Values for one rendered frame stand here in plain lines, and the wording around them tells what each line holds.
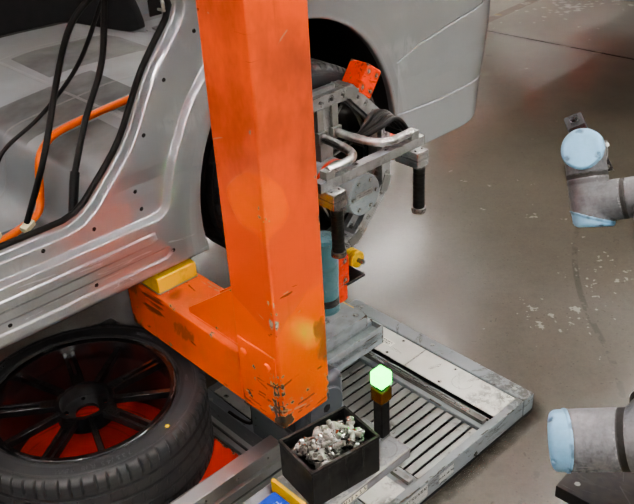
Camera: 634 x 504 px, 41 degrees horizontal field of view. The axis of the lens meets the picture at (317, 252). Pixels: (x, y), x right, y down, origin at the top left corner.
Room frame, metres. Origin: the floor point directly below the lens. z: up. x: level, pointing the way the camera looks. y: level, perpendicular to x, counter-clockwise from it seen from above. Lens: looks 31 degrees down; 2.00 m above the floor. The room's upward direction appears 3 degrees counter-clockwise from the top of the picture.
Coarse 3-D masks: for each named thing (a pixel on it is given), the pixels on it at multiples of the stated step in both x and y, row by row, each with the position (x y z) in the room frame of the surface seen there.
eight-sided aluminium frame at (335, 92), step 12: (336, 84) 2.39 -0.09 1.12; (348, 84) 2.38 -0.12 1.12; (324, 96) 2.30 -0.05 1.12; (336, 96) 2.33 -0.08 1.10; (348, 96) 2.36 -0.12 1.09; (360, 96) 2.40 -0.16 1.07; (324, 108) 2.30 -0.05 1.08; (360, 108) 2.40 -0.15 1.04; (372, 108) 2.43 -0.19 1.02; (384, 132) 2.46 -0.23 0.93; (384, 168) 2.46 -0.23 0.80; (384, 180) 2.46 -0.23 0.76; (384, 192) 2.46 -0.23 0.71; (348, 216) 2.43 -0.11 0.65; (360, 216) 2.41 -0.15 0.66; (348, 228) 2.40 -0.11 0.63; (360, 228) 2.40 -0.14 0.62; (348, 240) 2.35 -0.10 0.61
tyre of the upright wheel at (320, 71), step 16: (320, 64) 2.42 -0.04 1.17; (320, 80) 2.40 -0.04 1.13; (336, 80) 2.45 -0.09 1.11; (208, 144) 2.25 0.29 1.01; (208, 160) 2.24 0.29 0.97; (208, 176) 2.21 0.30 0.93; (208, 192) 2.20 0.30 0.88; (208, 208) 2.21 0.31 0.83; (208, 224) 2.24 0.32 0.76; (224, 240) 2.22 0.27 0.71
